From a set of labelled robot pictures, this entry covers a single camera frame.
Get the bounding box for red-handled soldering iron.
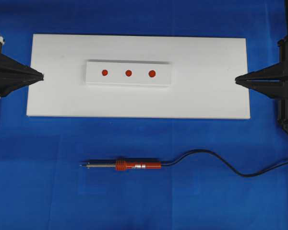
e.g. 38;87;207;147
80;159;162;171

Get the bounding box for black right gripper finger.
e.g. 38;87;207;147
236;80;282;99
235;62;282;81

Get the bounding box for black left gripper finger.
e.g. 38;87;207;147
0;53;44;79
0;78;43;97

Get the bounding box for small white raised plate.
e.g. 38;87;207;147
85;60;172;87

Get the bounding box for large white base board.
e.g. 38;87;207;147
26;34;251;119

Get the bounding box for black soldering iron cable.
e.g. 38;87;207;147
161;149;288;178

